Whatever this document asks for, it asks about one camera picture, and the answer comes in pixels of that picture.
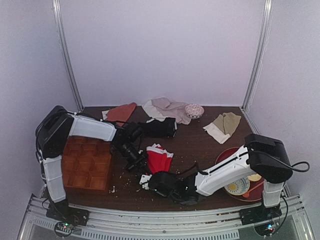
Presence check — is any wooden compartment tray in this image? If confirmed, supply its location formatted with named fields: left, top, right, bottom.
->
left=61, top=136, right=113, bottom=195

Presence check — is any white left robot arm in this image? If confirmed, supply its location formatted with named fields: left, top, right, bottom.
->
left=35, top=105, right=147, bottom=203

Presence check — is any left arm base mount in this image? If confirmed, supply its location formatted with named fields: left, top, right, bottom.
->
left=46, top=198, right=89, bottom=227

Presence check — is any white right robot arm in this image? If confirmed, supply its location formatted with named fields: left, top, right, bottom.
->
left=139, top=133, right=310, bottom=208

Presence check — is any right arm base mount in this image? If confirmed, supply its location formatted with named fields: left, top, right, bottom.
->
left=239, top=203, right=282, bottom=226

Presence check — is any yellow square panda plate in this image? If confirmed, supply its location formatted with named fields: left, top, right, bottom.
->
left=247, top=173, right=262, bottom=182

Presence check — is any left aluminium corner post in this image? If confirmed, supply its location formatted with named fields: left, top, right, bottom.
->
left=51, top=0, right=84, bottom=111

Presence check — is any red white underwear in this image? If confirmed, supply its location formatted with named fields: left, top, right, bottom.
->
left=146, top=143, right=174, bottom=174

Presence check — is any rust orange underwear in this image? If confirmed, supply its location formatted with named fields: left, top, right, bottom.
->
left=101, top=102, right=137, bottom=126

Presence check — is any circuit board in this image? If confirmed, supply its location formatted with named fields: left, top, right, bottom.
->
left=53, top=221, right=76, bottom=238
left=254, top=222, right=280, bottom=237

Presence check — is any blue yellow patterned bowl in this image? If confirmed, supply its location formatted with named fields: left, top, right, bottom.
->
left=224, top=177, right=251, bottom=196

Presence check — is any left circuit board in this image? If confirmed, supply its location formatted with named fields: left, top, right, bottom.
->
left=53, top=221, right=76, bottom=238

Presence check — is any aluminium corner post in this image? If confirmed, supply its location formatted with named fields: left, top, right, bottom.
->
left=51, top=0, right=84, bottom=111
left=242, top=0, right=274, bottom=112

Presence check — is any right aluminium corner post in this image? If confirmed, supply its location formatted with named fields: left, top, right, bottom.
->
left=242, top=0, right=274, bottom=112

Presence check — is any beige white underwear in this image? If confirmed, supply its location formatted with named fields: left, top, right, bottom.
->
left=203, top=112, right=242, bottom=145

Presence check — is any red dotted white bowl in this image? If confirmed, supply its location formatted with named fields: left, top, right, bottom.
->
left=184, top=103, right=205, bottom=119

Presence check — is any black white underwear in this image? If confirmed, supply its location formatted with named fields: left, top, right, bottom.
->
left=138, top=117, right=178, bottom=138

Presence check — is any round red tray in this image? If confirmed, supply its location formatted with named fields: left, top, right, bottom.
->
left=215, top=146, right=273, bottom=203

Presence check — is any orange plastic spoon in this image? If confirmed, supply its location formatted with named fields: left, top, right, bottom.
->
left=242, top=181, right=264, bottom=198

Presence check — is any mauve white underwear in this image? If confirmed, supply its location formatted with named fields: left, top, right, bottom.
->
left=141, top=97, right=191, bottom=125

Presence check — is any right circuit board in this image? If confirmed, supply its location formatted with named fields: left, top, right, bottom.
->
left=254, top=222, right=280, bottom=237

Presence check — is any front aluminium rail frame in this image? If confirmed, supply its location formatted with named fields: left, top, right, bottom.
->
left=16, top=193, right=316, bottom=240

